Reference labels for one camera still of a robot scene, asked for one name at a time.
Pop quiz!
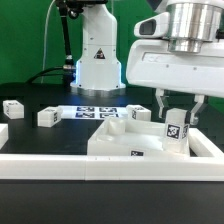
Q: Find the white fence obstacle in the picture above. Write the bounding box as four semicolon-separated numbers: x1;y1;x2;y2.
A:
0;128;224;182

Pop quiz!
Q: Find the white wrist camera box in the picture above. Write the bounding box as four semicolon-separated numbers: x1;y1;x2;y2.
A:
134;12;170;39

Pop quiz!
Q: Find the black camera pole with cables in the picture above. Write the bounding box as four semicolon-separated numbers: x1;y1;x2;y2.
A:
26;0;108;86

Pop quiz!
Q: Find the white square table top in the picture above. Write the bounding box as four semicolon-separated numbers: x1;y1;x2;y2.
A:
87;117;190;157

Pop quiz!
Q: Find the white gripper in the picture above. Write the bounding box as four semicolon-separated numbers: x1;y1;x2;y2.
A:
126;39;224;125

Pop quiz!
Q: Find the sheet of fiducial markers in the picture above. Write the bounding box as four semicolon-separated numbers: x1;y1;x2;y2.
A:
60;105;128;120

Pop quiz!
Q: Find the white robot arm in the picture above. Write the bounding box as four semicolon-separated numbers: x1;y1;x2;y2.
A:
71;0;224;124

